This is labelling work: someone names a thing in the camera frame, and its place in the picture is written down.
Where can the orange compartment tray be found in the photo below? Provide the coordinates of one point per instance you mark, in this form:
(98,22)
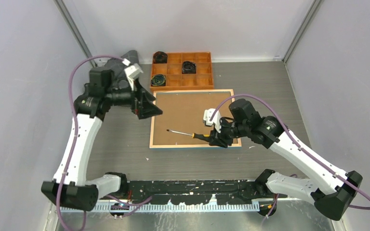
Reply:
(181,71)

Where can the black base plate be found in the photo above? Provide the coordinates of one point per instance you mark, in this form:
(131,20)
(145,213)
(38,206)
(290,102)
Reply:
(192,192)

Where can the aluminium front rail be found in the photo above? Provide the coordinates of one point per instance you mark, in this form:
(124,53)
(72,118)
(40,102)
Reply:
(125,207)

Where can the black tape roll top left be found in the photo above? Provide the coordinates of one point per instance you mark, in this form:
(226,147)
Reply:
(160,57)

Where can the grey checked cloth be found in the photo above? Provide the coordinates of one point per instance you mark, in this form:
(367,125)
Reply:
(121,63)

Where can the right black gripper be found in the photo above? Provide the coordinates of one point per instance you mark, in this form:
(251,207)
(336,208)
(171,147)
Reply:
(216,138)

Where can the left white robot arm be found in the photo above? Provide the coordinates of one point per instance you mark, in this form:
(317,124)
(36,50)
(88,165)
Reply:
(69,187)

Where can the green black tape roll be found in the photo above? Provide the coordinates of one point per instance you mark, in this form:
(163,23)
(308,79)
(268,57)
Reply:
(158,80)

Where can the black tape roll centre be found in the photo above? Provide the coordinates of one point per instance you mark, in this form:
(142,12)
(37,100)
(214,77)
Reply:
(189,67)

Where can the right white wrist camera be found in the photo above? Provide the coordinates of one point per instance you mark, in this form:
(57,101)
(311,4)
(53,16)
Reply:
(211,118)

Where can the blue picture frame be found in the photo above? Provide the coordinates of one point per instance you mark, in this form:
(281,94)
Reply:
(183,111)

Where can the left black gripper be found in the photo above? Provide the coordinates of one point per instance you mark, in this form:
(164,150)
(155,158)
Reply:
(148,110)

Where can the aluminium left rail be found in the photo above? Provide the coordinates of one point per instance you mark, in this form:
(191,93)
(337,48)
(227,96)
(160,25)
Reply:
(84,130)

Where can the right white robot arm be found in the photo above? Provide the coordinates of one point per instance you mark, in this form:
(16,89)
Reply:
(329,188)

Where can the black yellow screwdriver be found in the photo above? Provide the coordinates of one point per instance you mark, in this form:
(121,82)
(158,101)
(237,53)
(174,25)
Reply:
(193,135)

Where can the aluminium rail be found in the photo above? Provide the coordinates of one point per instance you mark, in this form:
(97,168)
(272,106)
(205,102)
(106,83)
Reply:
(125,207)
(84,130)

